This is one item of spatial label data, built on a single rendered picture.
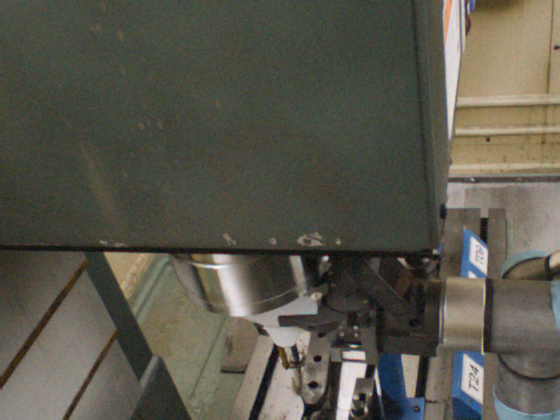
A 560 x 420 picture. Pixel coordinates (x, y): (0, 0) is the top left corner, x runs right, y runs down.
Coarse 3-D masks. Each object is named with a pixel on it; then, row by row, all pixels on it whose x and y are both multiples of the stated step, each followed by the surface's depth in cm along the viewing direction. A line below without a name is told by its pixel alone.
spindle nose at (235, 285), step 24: (192, 264) 60; (216, 264) 59; (240, 264) 59; (264, 264) 59; (288, 264) 61; (312, 264) 63; (192, 288) 63; (216, 288) 61; (240, 288) 61; (264, 288) 61; (288, 288) 62; (216, 312) 64; (240, 312) 63
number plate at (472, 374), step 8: (464, 360) 118; (472, 360) 120; (464, 368) 117; (472, 368) 119; (480, 368) 120; (464, 376) 116; (472, 376) 117; (480, 376) 119; (464, 384) 115; (472, 384) 116; (480, 384) 118; (472, 392) 115; (480, 392) 117; (480, 400) 115
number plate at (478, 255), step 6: (474, 240) 144; (474, 246) 142; (480, 246) 144; (474, 252) 141; (480, 252) 143; (486, 252) 144; (474, 258) 139; (480, 258) 141; (486, 258) 143; (474, 264) 138; (480, 264) 140; (486, 264) 142; (480, 270) 139; (486, 270) 140
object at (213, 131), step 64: (0, 0) 41; (64, 0) 40; (128, 0) 39; (192, 0) 38; (256, 0) 37; (320, 0) 37; (384, 0) 36; (0, 64) 44; (64, 64) 43; (128, 64) 42; (192, 64) 41; (256, 64) 40; (320, 64) 39; (384, 64) 38; (0, 128) 48; (64, 128) 46; (128, 128) 45; (192, 128) 44; (256, 128) 43; (320, 128) 42; (384, 128) 41; (448, 128) 53; (0, 192) 52; (64, 192) 50; (128, 192) 49; (192, 192) 48; (256, 192) 47; (320, 192) 45; (384, 192) 44; (384, 256) 48
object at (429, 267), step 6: (402, 258) 101; (432, 258) 101; (438, 258) 102; (408, 264) 100; (426, 264) 100; (432, 264) 99; (438, 264) 102; (414, 270) 99; (420, 270) 99; (426, 270) 99; (432, 270) 101
